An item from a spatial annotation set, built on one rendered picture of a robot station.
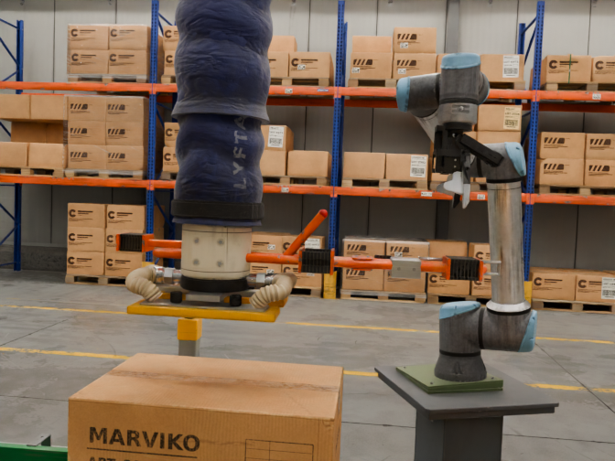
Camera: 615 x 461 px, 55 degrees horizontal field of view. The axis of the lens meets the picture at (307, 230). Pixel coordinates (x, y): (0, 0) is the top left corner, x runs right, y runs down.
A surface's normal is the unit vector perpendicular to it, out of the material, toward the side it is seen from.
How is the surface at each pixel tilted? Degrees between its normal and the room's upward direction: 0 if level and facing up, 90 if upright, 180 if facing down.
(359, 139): 90
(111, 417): 90
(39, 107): 89
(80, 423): 90
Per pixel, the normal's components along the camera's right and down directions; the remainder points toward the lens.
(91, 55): -0.08, 0.07
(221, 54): 0.07, -0.12
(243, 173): 0.72, -0.22
